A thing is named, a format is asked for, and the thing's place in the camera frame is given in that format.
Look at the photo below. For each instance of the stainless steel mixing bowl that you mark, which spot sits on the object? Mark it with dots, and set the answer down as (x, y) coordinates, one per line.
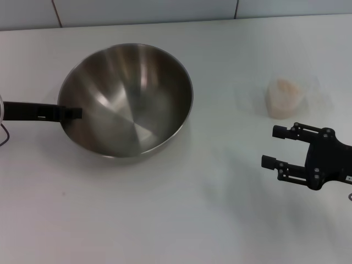
(132, 90)

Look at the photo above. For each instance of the white rice heap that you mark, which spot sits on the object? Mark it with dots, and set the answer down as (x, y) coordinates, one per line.
(284, 99)

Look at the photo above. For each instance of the clear plastic measuring cup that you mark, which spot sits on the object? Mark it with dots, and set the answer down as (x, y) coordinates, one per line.
(310, 90)

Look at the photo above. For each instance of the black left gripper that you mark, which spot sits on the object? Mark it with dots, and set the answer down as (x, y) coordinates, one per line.
(24, 111)

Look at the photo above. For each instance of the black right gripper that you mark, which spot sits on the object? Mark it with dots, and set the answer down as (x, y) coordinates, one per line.
(330, 162)

